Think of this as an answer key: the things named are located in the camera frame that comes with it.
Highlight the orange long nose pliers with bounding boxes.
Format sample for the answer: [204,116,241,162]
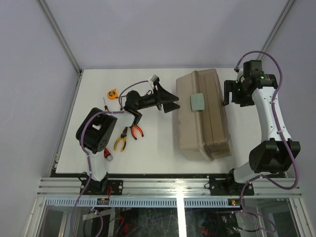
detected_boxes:
[130,125,144,140]

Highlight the aluminium front rail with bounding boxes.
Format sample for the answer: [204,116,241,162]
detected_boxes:
[37,178,302,198]

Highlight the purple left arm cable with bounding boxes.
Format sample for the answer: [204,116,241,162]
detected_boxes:
[70,80,154,237]

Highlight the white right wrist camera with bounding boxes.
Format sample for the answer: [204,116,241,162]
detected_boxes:
[236,68,244,83]

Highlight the translucent brown tool box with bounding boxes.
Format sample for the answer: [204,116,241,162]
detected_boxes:
[176,69,232,161]

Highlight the green tool box latch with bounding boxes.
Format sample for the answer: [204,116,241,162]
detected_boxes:
[190,93,205,112]

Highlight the orange tape measure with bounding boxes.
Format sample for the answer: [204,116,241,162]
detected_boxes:
[107,89,119,100]

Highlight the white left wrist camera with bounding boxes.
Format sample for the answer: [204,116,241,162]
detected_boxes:
[148,75,159,87]

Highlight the small black yellow screwdriver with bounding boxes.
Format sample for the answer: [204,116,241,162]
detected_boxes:
[103,97,109,112]

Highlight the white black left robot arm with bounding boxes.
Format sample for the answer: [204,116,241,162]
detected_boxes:
[76,81,180,195]

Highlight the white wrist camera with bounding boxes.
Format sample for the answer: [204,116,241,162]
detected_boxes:
[148,75,159,87]
[236,68,244,83]

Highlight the yellow combination pliers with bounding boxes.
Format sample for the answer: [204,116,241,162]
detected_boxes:
[113,127,128,152]

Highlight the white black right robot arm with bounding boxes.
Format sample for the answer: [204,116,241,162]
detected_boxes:
[223,60,301,195]

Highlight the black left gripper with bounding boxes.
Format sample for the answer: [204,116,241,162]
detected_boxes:
[136,81,180,112]

